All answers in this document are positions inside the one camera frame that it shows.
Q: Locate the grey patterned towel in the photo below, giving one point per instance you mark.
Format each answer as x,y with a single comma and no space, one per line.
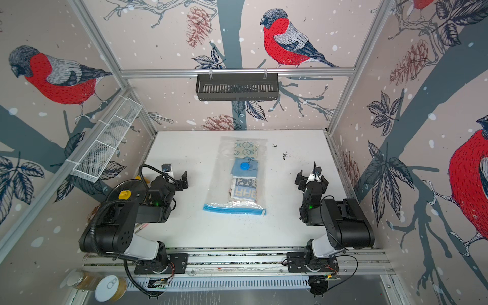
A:
243,190

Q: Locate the glass jar with metal lid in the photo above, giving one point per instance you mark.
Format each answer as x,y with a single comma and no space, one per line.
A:
81,280

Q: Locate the clear vacuum bag blue zipper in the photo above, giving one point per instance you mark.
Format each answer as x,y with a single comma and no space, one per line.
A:
218,196

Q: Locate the yellow pot black lid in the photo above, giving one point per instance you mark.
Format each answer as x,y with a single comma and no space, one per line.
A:
136,190

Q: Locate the white mesh wall shelf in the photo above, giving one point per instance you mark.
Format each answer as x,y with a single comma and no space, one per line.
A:
96,159

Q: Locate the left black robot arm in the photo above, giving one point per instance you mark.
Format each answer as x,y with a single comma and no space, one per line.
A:
112,230

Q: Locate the black hanging wire basket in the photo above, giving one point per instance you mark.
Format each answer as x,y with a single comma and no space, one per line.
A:
237,87

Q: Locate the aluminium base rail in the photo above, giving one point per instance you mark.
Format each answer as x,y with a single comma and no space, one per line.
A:
218,269

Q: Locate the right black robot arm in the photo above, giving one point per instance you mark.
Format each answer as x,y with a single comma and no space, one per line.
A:
346,227

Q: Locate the cream towel blue bunny print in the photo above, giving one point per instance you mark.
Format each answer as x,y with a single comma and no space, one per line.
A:
246,149

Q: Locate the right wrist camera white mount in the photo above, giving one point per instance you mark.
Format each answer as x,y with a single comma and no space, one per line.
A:
313,178

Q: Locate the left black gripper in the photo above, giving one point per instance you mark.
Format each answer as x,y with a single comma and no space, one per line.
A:
179,187

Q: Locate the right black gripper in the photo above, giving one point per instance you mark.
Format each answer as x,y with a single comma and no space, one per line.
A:
302,186

